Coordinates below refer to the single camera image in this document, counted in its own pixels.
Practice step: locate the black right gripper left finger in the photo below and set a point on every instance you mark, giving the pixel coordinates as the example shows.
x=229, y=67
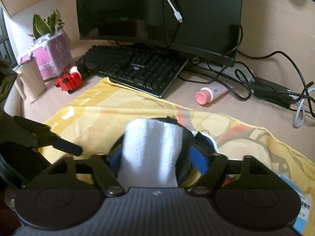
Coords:
x=85, y=174

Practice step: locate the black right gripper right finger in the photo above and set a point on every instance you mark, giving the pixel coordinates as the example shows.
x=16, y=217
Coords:
x=219, y=167

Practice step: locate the yellow cartoon cloth mat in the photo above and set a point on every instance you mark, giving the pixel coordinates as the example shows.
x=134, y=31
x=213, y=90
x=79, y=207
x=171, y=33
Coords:
x=97, y=118

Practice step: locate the pink tube bottle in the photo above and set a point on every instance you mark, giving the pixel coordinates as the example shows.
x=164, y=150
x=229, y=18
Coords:
x=210, y=93

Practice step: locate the beige mug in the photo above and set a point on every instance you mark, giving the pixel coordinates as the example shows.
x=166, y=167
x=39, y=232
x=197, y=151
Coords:
x=30, y=78

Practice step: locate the black power adapter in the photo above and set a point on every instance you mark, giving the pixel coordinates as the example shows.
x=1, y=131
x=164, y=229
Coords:
x=272, y=92

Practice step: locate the red toy car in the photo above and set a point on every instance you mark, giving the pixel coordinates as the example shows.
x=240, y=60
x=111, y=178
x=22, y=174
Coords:
x=70, y=80

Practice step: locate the pink plant box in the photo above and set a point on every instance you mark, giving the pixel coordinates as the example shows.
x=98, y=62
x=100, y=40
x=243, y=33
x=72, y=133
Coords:
x=52, y=54

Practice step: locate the black keyboard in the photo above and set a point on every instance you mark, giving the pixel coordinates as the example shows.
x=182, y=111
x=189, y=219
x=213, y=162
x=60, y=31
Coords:
x=144, y=68

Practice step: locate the green potted plant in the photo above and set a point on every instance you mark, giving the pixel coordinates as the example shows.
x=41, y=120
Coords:
x=49, y=25

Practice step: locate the black computer monitor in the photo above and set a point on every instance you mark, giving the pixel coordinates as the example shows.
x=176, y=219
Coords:
x=209, y=29

